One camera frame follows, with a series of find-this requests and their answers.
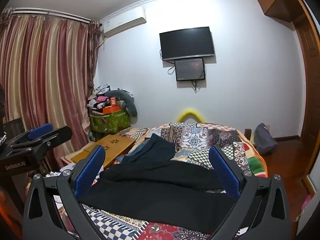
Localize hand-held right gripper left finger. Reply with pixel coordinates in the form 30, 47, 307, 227
22, 145, 113, 240

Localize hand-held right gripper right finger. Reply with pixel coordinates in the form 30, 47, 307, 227
209, 145, 292, 240

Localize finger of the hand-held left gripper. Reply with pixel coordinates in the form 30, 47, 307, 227
32, 126, 73, 156
11, 123, 54, 147

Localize black pants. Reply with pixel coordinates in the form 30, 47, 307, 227
79, 160, 240, 233

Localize folded dark teal pants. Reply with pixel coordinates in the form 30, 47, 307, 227
126, 133, 176, 164

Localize white crumpled cloth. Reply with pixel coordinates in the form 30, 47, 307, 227
45, 164, 75, 180

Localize wooden lap desk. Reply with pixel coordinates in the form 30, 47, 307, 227
71, 134, 137, 169

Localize patchwork printed blanket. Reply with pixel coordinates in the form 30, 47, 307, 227
57, 122, 268, 240

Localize pile of clothes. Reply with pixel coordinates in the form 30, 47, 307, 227
87, 84, 118, 111

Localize grey backpack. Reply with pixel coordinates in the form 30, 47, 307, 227
254, 123, 278, 155

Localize striped pink curtain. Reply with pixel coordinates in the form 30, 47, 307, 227
0, 7, 101, 178

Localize folded blue jeans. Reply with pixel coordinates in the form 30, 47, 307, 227
117, 140, 153, 164

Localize orange box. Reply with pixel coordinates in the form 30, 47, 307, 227
102, 105, 122, 114

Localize yellow foam tube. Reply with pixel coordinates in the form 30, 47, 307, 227
176, 109, 205, 123

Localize small black monitor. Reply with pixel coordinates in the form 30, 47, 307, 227
175, 58, 206, 82

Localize white air conditioner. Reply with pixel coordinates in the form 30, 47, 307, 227
100, 7, 147, 39

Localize curtain rail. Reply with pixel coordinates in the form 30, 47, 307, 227
10, 8, 92, 24

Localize black wall television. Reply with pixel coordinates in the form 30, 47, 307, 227
159, 26, 216, 61

